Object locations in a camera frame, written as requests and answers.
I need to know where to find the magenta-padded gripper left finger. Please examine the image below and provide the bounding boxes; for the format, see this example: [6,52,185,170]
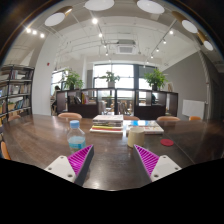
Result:
[43,144,95,187]

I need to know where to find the clear blue-capped water bottle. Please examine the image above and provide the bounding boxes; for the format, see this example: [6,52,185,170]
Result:
[66,119,87,155]

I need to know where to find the dark low shelf unit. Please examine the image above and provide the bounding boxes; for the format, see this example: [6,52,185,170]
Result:
[55,87,179,120]

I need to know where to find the green potted plant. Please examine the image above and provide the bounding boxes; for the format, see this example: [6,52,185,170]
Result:
[143,68,168,92]
[99,70,121,89]
[63,69,85,91]

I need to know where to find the orange chairs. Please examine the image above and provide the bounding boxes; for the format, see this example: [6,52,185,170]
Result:
[0,112,203,161]

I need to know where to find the blue-covered large book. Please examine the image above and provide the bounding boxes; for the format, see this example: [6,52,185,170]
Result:
[123,119,165,136]

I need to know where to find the flat round red coaster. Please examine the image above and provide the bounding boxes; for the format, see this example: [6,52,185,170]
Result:
[159,138,175,147]

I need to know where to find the round white ceiling lamps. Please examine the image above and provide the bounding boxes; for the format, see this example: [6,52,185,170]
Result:
[44,0,214,52]

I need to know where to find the white wall radiator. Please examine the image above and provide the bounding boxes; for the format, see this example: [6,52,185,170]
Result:
[181,99,206,120]

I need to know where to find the person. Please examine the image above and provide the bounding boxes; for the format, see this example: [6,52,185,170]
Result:
[50,85,62,116]

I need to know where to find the ceiling air conditioner unit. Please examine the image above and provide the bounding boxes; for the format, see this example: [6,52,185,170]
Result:
[115,39,137,55]

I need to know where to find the cream ceramic cup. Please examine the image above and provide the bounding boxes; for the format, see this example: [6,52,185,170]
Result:
[127,127,146,149]

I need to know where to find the yellow-spined book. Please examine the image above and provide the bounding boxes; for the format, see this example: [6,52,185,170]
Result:
[92,125,124,130]

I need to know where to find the ceiling track spotlights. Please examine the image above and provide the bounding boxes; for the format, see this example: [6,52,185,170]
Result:
[24,17,176,66]

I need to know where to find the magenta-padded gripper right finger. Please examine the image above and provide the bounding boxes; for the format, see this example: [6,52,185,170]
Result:
[133,144,183,183]

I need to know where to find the tall dark bookshelf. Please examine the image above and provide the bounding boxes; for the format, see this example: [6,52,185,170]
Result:
[0,64,36,124]

